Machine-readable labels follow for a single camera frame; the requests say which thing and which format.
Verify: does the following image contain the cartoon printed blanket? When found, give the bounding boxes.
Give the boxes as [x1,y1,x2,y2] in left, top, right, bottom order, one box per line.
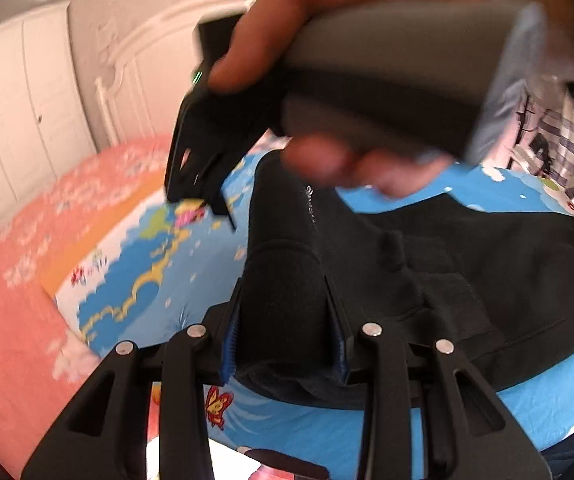
[36,146,574,480]

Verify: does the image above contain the black pants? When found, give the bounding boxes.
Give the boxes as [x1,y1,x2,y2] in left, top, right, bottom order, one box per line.
[234,149,574,412]

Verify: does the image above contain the white wooden headboard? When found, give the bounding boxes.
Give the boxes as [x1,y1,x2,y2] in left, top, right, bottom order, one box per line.
[93,0,264,147]

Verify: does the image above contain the striped cloth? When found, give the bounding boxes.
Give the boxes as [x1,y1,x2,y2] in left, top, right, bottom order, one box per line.
[534,107,574,191]

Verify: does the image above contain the pink floral bedsheet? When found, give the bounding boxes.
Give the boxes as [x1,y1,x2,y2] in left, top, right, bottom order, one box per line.
[0,134,208,480]

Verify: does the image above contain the white wardrobe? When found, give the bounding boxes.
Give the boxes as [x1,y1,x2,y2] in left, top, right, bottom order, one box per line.
[0,1,98,261]

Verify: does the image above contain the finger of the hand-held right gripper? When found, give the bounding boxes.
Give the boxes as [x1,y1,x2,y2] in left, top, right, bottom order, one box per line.
[209,184,238,234]

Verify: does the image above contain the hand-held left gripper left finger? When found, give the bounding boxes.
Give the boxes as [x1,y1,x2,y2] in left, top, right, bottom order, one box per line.
[21,276,248,480]

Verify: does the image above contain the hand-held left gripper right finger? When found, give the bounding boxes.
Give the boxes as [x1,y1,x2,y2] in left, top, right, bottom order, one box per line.
[323,274,552,480]

